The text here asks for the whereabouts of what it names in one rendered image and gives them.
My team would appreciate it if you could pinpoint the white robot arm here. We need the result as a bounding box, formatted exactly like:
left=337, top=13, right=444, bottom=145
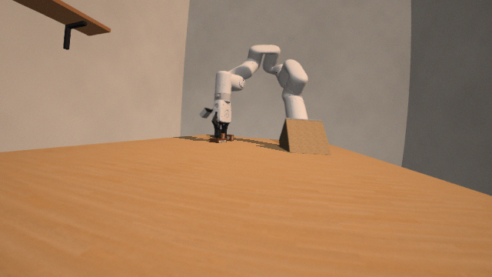
left=214, top=45, right=308, bottom=118

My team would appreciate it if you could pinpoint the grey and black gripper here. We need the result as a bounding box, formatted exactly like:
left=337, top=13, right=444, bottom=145
left=211, top=99, right=231, bottom=138

